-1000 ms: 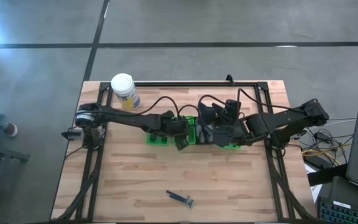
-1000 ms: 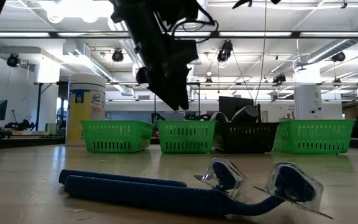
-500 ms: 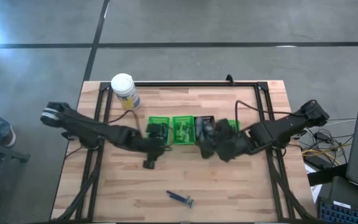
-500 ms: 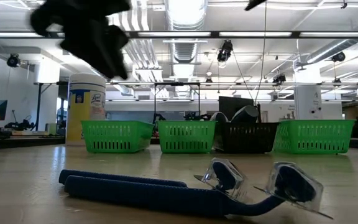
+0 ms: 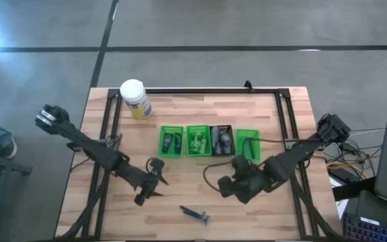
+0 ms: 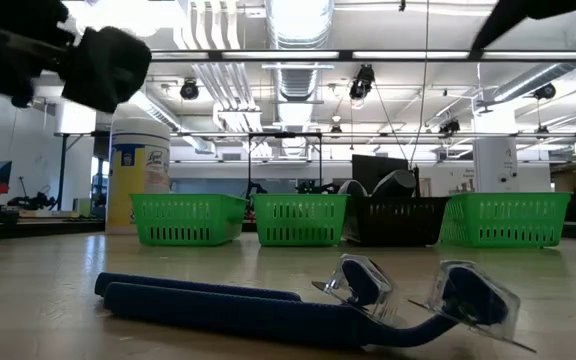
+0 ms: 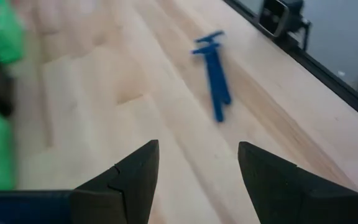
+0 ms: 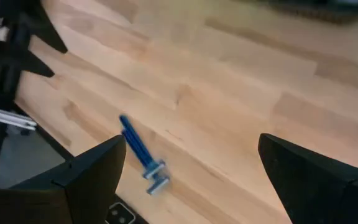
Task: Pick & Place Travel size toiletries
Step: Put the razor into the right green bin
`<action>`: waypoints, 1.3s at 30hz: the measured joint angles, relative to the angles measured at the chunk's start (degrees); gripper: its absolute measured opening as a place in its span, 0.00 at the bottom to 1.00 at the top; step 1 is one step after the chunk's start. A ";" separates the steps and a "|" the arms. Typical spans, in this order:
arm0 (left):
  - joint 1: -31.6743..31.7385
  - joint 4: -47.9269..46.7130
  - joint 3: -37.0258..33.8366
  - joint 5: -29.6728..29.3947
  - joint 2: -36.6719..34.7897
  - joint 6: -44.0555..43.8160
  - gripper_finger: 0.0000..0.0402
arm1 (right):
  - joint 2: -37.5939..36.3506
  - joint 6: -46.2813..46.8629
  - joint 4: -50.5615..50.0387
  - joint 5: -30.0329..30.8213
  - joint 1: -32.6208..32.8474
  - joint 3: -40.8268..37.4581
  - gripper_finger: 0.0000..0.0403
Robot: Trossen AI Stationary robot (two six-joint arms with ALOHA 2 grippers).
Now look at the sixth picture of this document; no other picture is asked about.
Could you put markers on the black plastic basket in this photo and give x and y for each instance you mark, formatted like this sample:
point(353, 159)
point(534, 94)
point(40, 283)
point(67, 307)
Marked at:
point(398, 220)

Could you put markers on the black ceiling spotlight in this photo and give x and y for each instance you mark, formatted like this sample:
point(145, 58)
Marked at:
point(189, 90)
point(449, 126)
point(545, 91)

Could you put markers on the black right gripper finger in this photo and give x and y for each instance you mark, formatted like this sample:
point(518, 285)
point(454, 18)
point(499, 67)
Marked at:
point(503, 20)

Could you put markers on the blue disposable razor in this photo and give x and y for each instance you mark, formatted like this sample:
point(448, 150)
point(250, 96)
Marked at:
point(228, 312)
point(168, 284)

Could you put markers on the white wipes canister yellow label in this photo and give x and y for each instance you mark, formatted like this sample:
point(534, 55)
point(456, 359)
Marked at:
point(138, 165)

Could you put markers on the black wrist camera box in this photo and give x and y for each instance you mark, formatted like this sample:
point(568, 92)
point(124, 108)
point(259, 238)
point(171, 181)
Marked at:
point(108, 70)

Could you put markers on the green plastic basket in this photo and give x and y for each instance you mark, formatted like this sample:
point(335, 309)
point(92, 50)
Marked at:
point(508, 215)
point(298, 220)
point(188, 220)

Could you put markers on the black background robot arm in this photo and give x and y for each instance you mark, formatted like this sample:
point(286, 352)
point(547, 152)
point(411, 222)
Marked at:
point(33, 201)

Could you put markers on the black overhead camera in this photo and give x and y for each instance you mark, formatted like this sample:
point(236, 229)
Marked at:
point(363, 80)

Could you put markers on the black metal rack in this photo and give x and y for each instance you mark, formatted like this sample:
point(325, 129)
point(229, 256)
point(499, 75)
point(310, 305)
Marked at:
point(285, 135)

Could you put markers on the black monitor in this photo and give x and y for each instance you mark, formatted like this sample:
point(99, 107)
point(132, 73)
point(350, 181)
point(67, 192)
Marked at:
point(373, 167)

